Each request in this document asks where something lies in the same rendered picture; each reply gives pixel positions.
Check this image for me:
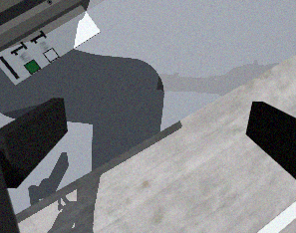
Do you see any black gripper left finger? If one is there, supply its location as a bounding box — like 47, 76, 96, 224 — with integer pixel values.
0, 98, 68, 233

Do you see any white pick list paper strip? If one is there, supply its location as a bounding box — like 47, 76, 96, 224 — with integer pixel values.
0, 5, 100, 86

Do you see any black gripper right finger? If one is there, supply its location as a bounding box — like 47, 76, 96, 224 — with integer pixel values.
246, 102, 296, 179

